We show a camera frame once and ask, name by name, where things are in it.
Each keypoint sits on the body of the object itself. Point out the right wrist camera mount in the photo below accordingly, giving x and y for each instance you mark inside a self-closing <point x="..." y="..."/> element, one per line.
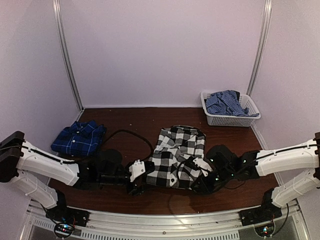
<point x="199" y="167"/>

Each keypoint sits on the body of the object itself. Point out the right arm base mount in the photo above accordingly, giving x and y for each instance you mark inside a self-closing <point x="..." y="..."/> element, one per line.
<point x="258" y="215"/>

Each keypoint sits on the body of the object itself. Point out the right aluminium frame post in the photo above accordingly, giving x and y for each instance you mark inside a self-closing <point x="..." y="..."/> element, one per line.
<point x="264" y="31"/>

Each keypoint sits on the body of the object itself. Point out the white plastic laundry basket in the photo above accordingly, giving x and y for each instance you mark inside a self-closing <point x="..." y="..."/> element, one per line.
<point x="230" y="120"/>

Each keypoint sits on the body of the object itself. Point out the circuit board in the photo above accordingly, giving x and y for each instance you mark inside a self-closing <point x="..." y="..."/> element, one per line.
<point x="63" y="230"/>
<point x="264" y="231"/>

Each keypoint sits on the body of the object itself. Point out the blue plaid shirt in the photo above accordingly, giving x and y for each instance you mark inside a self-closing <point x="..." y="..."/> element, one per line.
<point x="81" y="139"/>

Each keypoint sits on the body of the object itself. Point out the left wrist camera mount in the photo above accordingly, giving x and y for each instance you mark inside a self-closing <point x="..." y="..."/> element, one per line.
<point x="139" y="168"/>

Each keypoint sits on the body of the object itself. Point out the aluminium front rail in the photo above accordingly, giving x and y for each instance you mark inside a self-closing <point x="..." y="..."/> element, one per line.
<point x="221" y="225"/>

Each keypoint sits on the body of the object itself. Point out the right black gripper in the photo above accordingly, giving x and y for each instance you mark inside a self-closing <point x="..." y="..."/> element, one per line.
<point x="206" y="188"/>

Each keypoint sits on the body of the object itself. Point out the black white checked shirt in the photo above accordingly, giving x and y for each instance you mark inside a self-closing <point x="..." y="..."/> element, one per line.
<point x="175" y="146"/>

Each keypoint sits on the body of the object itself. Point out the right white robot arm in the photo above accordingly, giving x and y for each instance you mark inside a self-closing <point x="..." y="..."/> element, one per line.
<point x="302" y="156"/>

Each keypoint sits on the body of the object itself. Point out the light blue checked shirt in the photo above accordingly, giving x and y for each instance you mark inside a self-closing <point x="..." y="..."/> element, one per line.
<point x="227" y="103"/>

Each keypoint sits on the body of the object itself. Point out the left circuit board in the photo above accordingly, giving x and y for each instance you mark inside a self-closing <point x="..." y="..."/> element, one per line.
<point x="63" y="230"/>

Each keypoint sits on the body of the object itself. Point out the right circuit board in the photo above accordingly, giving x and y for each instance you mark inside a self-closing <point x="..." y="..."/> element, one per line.
<point x="264" y="231"/>

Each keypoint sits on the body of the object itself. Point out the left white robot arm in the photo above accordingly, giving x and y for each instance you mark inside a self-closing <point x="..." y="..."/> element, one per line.
<point x="20" y="160"/>

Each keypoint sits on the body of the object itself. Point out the left aluminium frame post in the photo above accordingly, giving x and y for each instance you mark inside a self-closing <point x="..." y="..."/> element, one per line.
<point x="65" y="53"/>

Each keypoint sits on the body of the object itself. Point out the aluminium frame post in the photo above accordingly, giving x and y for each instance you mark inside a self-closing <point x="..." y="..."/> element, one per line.
<point x="65" y="53"/>
<point x="264" y="31"/>

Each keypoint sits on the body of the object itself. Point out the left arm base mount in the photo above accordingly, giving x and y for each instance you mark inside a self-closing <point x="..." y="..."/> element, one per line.
<point x="70" y="216"/>

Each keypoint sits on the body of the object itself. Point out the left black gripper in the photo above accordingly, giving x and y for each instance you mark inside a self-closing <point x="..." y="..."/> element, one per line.
<point x="134" y="189"/>

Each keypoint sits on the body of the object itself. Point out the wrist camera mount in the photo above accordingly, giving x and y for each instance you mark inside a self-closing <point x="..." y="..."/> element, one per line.
<point x="199" y="167"/>
<point x="139" y="168"/>

